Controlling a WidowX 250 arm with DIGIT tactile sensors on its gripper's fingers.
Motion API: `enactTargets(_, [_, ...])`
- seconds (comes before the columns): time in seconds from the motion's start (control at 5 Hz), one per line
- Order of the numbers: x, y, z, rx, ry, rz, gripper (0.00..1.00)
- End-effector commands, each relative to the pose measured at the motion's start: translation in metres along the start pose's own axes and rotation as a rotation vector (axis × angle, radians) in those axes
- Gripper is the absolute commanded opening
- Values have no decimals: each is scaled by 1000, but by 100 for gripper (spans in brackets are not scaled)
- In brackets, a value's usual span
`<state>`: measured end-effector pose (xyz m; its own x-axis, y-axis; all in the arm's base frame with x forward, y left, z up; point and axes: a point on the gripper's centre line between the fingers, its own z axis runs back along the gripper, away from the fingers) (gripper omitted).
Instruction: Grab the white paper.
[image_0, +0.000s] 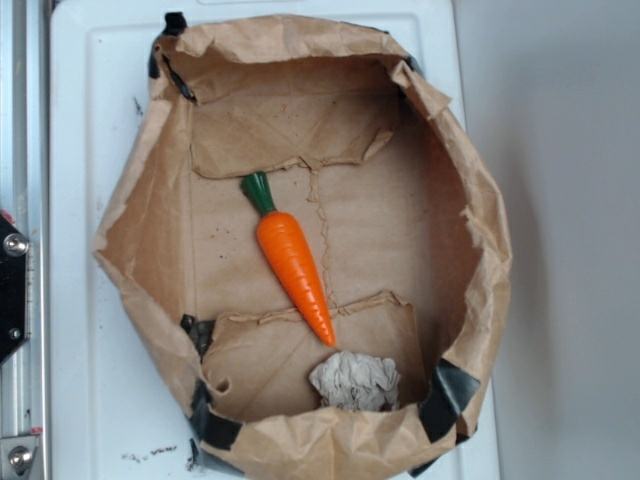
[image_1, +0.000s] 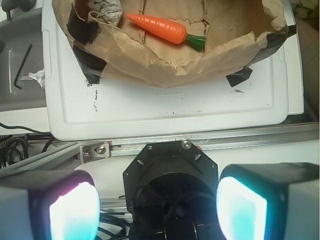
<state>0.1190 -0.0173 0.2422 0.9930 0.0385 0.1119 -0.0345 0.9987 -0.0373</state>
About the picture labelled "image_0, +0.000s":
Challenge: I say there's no white paper ball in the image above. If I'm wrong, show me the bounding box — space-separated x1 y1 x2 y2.
308 351 401 412

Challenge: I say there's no brown paper bag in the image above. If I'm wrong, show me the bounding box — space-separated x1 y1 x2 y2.
94 13 512 479

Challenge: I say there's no aluminium frame rail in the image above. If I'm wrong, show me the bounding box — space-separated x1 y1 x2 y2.
1 1 52 479

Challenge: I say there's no orange toy carrot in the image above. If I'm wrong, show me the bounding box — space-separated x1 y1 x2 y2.
241 171 336 347

